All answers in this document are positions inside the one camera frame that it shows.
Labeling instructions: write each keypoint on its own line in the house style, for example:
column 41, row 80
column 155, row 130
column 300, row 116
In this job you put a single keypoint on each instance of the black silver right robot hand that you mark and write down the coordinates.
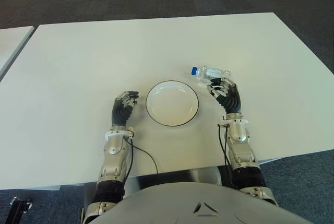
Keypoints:
column 232, row 101

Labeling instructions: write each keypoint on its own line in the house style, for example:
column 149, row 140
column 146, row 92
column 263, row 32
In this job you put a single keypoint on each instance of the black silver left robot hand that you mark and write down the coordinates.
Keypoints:
column 120, row 114

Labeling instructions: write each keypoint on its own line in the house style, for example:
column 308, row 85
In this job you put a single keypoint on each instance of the clear water bottle blue cap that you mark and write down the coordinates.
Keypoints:
column 208, row 73

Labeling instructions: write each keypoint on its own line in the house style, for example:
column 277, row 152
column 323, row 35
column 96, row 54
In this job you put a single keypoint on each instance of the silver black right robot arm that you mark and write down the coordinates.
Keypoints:
column 241, row 148

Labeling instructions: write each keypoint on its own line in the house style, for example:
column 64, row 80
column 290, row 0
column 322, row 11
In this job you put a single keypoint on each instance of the white plate with black rim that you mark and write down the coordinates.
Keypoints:
column 172, row 106

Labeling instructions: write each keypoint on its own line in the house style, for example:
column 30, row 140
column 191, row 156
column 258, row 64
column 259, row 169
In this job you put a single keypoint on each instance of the grey robot torso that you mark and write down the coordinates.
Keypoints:
column 208, row 205

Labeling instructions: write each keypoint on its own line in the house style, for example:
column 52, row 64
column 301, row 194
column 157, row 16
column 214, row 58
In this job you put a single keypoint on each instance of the black stand with wheel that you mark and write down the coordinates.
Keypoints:
column 18, row 208

